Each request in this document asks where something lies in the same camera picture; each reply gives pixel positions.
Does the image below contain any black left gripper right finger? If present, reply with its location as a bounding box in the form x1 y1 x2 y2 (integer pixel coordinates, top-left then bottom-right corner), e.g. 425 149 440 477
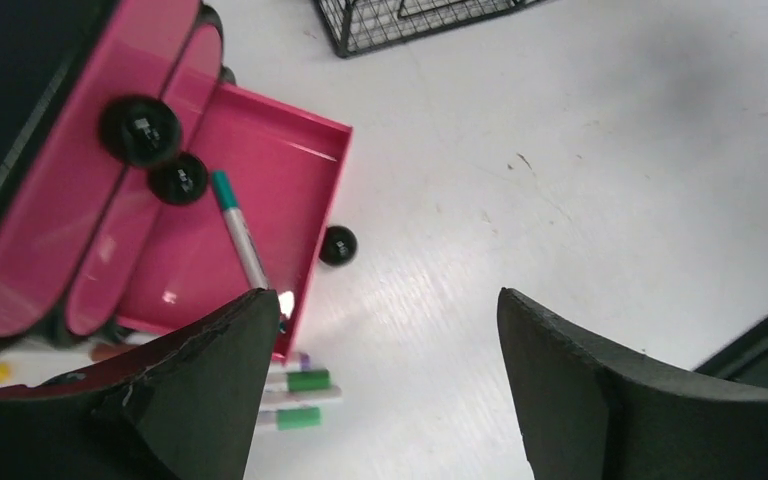
497 288 768 479

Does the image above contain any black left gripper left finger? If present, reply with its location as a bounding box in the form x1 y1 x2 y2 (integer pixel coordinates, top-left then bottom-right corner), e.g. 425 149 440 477
0 290 280 479

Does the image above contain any teal white pen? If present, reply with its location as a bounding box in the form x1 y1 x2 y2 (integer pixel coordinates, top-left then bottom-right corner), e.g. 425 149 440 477
210 170 273 290

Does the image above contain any black pink drawer unit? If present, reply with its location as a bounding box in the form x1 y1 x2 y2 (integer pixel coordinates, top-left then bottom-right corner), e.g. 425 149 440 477
0 1 352 356

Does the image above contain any green capped white pen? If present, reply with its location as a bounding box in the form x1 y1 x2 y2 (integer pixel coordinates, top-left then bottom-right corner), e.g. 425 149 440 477
264 369 332 392

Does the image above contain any purple capped pen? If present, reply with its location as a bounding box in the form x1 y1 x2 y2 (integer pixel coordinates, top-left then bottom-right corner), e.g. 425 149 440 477
283 352 313 372

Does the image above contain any black wire mesh organizer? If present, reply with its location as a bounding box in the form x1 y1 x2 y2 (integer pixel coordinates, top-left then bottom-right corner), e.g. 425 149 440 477
313 0 544 59

